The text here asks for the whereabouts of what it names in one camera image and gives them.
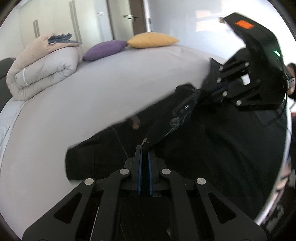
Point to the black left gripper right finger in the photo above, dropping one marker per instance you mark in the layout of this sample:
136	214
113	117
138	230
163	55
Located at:
198	210

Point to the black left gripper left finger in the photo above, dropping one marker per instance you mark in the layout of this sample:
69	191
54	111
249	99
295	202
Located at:
88	211

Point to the black pants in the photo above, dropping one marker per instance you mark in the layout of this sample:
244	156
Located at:
208	150

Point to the bed with white sheet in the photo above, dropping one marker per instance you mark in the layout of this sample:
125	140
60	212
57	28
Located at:
36	134

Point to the yellow pillow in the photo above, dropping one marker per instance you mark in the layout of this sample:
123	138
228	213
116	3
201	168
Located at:
151	40

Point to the brown door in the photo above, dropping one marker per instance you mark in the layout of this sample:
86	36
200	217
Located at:
127	18

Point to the dark green headboard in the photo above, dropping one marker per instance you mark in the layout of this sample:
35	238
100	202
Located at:
5	94

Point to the purple pillow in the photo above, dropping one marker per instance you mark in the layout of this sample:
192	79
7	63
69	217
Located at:
104	49

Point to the folded beige white duvet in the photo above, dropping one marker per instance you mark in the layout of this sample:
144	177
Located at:
41	65

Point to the cream wardrobe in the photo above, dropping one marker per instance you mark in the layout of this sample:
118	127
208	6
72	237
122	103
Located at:
87	21

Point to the folded blue grey cloth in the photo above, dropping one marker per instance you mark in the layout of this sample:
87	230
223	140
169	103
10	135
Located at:
64	38

